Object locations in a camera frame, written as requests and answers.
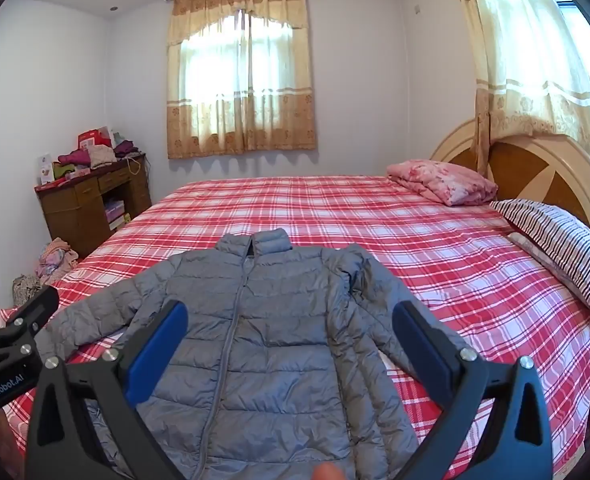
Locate striped pillow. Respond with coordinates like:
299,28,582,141
490,199,590,312

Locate beige patterned side curtain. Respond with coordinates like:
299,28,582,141
447,0,590,162

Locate folded magenta clothes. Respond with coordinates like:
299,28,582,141
58,148,94,167

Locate person's right hand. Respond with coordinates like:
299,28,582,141
314,462,347,480

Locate bed with red plaid sheet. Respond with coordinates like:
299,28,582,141
0,175,590,480

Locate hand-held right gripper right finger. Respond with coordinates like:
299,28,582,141
392,300,554,480

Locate pink floral pillow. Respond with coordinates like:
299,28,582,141
386,159,498,207

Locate grey puffer jacket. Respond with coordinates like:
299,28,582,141
34,227,468,480

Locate red and white box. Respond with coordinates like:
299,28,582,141
78,127,114,150

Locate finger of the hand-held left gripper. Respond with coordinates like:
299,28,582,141
0,285,60,361

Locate beige patterned window curtain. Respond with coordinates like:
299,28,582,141
166,0,320,160

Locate folded beige clothes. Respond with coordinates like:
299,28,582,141
88,145,119,169

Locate wooden bed headboard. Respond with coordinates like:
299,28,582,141
429,119,590,233

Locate pile of pastel clothes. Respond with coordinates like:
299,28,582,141
35,237,79,285

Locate brown wooden desk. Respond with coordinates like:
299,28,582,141
34,152,154,261

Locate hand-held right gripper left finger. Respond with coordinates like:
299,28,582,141
24,300,190,480

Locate patterned fabric bag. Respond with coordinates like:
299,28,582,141
12,273,44,307

